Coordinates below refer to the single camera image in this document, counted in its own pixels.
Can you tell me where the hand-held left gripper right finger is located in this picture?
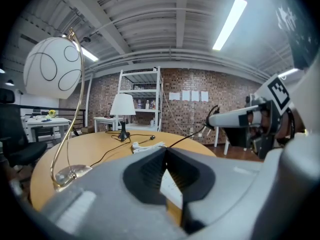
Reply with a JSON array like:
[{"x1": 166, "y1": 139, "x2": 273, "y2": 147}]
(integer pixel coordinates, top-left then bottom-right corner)
[{"x1": 166, "y1": 147, "x2": 265, "y2": 235}]

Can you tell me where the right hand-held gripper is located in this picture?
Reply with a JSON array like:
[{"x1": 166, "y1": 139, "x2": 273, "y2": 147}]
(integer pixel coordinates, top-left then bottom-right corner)
[{"x1": 208, "y1": 73, "x2": 294, "y2": 160}]

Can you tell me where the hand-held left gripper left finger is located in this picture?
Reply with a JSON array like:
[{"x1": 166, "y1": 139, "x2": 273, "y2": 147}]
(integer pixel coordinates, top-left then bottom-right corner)
[{"x1": 41, "y1": 147, "x2": 188, "y2": 240}]

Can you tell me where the black cable with plug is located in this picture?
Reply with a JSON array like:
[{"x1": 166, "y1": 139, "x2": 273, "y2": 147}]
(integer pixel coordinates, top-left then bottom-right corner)
[{"x1": 89, "y1": 105, "x2": 221, "y2": 169}]

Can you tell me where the brass lamp with globe shade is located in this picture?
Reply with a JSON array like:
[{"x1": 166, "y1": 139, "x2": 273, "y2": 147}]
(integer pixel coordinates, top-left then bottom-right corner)
[{"x1": 23, "y1": 27, "x2": 93, "y2": 193}]

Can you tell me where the white desk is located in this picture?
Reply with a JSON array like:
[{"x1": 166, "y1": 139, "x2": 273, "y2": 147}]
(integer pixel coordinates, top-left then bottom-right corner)
[{"x1": 24, "y1": 117, "x2": 72, "y2": 144}]

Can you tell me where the person's right hand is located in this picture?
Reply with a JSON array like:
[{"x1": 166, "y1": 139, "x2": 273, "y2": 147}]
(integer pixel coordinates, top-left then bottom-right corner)
[{"x1": 260, "y1": 107, "x2": 306, "y2": 145}]

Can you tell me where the fluorescent ceiling light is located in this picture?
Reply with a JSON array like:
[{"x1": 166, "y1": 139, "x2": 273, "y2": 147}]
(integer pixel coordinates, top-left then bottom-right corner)
[
  {"x1": 277, "y1": 68, "x2": 300, "y2": 79},
  {"x1": 212, "y1": 0, "x2": 248, "y2": 51},
  {"x1": 74, "y1": 42, "x2": 99, "y2": 62}
]

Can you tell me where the small white table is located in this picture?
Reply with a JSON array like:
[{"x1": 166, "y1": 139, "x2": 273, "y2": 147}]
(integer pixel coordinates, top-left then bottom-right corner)
[{"x1": 93, "y1": 116, "x2": 125, "y2": 133}]

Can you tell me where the white metal shelf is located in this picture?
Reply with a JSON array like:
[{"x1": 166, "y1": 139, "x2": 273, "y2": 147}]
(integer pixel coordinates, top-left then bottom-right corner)
[{"x1": 117, "y1": 66, "x2": 164, "y2": 132}]

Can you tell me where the black stand on table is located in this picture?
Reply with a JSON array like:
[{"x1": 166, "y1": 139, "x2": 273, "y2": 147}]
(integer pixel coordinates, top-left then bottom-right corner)
[{"x1": 109, "y1": 93, "x2": 137, "y2": 143}]

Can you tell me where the black office chair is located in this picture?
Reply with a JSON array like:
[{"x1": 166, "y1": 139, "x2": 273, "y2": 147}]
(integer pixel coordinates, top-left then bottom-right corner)
[{"x1": 0, "y1": 87, "x2": 48, "y2": 170}]

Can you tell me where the black star-print shirt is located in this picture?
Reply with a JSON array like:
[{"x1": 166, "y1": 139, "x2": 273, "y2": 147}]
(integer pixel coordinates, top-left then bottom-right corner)
[{"x1": 274, "y1": 3, "x2": 320, "y2": 69}]

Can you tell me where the black metal railing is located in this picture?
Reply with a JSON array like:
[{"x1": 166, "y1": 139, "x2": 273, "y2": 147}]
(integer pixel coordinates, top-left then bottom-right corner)
[{"x1": 14, "y1": 104, "x2": 88, "y2": 136}]

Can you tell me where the long white cable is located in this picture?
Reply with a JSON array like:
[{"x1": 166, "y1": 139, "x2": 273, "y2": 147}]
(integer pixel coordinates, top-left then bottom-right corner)
[{"x1": 161, "y1": 83, "x2": 195, "y2": 137}]

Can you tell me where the white power strip cord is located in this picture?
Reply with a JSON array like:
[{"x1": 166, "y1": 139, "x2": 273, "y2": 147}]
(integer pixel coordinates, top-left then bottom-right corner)
[{"x1": 131, "y1": 141, "x2": 168, "y2": 155}]

